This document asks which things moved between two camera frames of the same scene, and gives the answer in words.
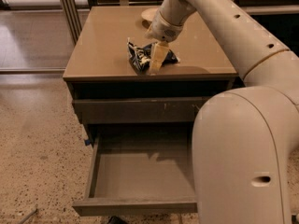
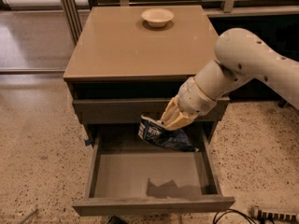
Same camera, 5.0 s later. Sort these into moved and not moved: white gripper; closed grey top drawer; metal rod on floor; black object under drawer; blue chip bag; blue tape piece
Moved: white gripper; blue chip bag
Not moved: metal rod on floor; blue tape piece; black object under drawer; closed grey top drawer
